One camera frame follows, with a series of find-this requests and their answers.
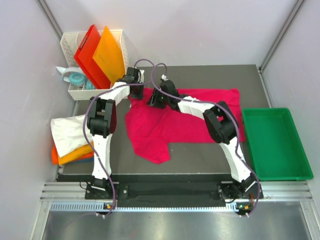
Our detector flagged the green plastic tray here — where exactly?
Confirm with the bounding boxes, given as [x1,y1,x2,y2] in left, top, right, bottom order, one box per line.
[242,108,314,181]

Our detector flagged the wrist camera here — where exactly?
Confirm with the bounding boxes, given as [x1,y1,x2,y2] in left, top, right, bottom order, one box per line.
[160,74,168,82]
[138,70,145,83]

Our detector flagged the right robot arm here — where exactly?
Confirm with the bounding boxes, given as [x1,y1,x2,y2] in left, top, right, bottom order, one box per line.
[148,75,262,199]

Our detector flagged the white slotted cable duct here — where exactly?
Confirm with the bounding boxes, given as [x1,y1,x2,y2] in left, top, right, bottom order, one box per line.
[49,201,253,213]

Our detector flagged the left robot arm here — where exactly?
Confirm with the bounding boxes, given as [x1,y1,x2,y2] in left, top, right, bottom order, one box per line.
[85,67,144,199]

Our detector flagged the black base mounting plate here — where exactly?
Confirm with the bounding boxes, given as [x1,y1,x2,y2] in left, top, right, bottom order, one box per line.
[85,173,258,208]

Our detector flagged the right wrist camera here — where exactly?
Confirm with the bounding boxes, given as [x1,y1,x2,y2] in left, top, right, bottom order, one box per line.
[160,74,168,82]

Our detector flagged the magenta t shirt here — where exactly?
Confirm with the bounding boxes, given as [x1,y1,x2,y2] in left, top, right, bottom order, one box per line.
[125,88,246,164]

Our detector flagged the red plastic folder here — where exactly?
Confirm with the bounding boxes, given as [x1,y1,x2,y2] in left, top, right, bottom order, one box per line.
[74,24,111,89]

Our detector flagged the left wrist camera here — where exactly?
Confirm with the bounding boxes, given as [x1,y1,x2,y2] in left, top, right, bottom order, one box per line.
[138,70,145,83]

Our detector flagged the orange plastic folder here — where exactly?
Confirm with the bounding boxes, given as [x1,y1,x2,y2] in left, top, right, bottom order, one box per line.
[92,26,125,87]

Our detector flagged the teal white headphones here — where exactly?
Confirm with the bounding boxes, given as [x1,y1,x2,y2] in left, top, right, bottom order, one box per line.
[56,66,96,90]

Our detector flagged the orange folded t shirt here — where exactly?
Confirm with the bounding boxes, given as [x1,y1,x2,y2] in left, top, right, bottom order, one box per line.
[51,144,94,166]

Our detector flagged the white plastic organizer basket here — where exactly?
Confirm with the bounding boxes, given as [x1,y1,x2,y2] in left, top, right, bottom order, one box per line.
[60,29,131,101]

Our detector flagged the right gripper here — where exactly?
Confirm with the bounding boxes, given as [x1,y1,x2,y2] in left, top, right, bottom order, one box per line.
[146,88,170,110]

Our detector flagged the white folded t shirt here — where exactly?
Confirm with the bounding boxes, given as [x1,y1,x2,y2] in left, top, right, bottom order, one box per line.
[50,114,88,158]

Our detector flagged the blue folded t shirt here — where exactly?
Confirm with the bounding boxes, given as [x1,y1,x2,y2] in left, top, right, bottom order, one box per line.
[72,156,94,163]

